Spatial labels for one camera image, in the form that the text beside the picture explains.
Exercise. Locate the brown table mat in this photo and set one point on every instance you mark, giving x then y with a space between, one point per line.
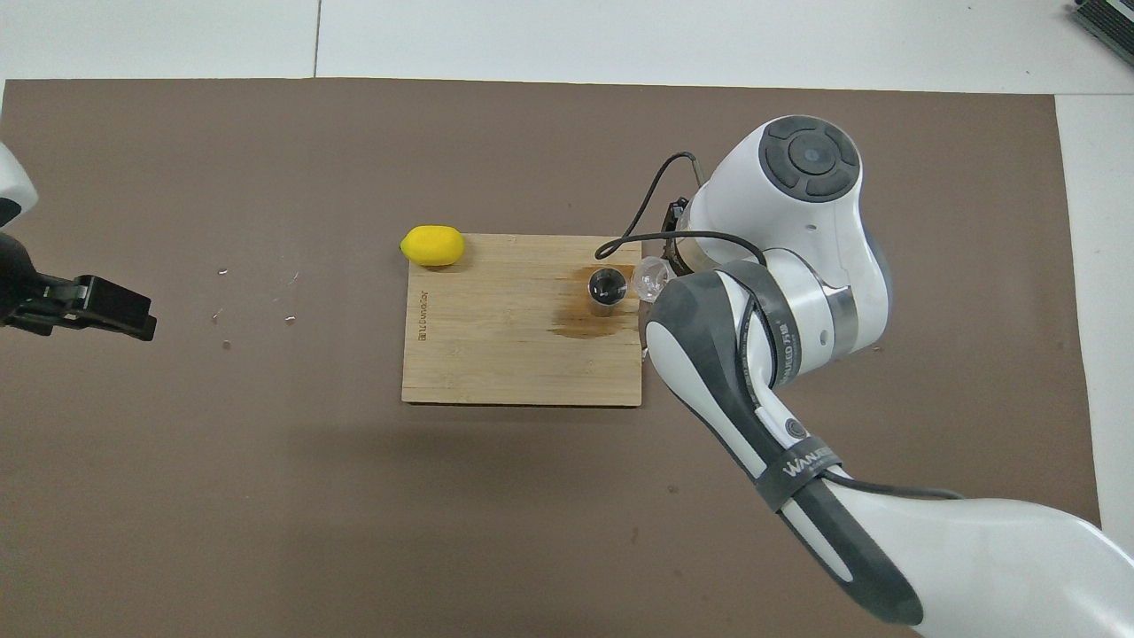
266 514

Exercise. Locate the wooden cutting board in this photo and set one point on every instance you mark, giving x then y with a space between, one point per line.
496 346

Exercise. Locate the grey ribbed device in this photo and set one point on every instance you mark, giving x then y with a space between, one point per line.
1107 19

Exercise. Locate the yellow lemon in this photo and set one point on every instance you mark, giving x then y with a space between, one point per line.
432 246

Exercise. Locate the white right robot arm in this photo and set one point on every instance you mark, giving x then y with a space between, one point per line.
797 248

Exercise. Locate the clear plastic cup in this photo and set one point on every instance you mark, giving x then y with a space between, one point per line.
651 279

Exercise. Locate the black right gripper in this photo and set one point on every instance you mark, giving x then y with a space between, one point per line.
678 221

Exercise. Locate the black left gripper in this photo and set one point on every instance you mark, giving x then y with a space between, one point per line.
35 297

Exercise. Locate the steel jigger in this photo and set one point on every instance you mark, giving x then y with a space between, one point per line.
608 291

